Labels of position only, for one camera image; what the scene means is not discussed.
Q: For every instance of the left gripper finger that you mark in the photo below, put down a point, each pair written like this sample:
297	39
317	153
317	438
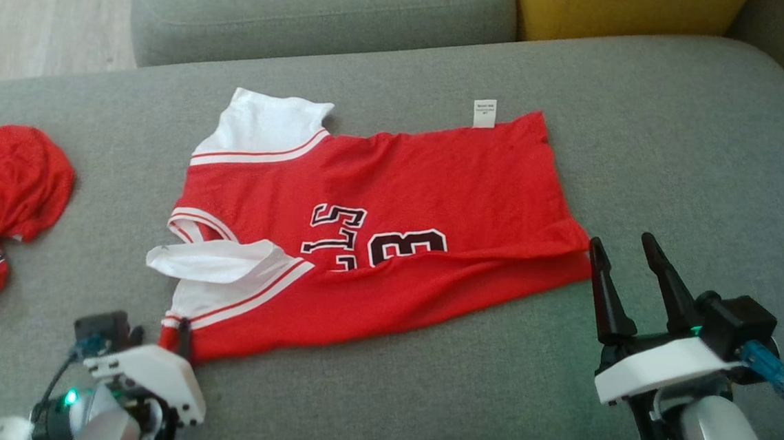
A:
137	337
184	340

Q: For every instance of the grey sofa back cushion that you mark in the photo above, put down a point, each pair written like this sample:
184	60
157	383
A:
310	7

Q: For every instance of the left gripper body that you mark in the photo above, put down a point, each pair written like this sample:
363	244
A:
153	376

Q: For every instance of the grey sofa chaise seat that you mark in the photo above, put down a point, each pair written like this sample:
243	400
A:
679	164

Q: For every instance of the red basketball jersey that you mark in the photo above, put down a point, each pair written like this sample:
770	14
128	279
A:
402	179

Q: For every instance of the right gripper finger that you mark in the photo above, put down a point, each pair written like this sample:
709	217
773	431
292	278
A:
607	297
673	295

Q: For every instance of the red sports shorts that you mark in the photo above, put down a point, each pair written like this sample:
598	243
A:
15	180

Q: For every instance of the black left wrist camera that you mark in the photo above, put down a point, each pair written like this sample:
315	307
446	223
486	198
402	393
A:
101	329

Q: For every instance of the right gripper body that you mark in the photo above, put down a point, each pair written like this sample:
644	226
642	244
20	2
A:
658	366

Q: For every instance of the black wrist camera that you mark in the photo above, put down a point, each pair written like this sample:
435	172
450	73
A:
101	329
736	323

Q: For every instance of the yellow sofa back cushion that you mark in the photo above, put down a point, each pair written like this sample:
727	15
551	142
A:
620	12

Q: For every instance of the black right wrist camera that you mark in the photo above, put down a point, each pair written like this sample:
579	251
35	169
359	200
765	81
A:
736	323

